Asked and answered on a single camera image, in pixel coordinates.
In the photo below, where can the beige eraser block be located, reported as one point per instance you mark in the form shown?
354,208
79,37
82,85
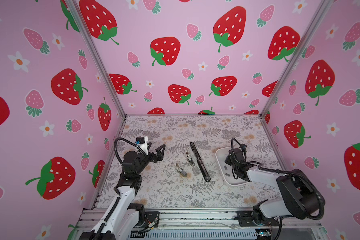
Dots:
181,171

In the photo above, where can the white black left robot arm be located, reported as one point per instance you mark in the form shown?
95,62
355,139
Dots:
124,217

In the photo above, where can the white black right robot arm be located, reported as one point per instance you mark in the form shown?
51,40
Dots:
299,196

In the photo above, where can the aluminium corner post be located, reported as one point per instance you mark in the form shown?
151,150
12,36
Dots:
78,18
320,14

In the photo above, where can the white plastic tray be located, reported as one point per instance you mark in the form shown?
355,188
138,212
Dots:
221,155

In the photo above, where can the aluminium corner post right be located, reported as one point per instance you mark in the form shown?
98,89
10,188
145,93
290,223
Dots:
320,14

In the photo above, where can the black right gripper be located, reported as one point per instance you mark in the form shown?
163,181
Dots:
227,159

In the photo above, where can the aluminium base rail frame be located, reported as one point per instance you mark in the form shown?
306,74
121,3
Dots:
220,224

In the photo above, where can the aluminium corner post left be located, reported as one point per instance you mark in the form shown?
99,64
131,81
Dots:
78,18

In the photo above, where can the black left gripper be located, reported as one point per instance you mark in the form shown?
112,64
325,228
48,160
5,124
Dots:
159,157

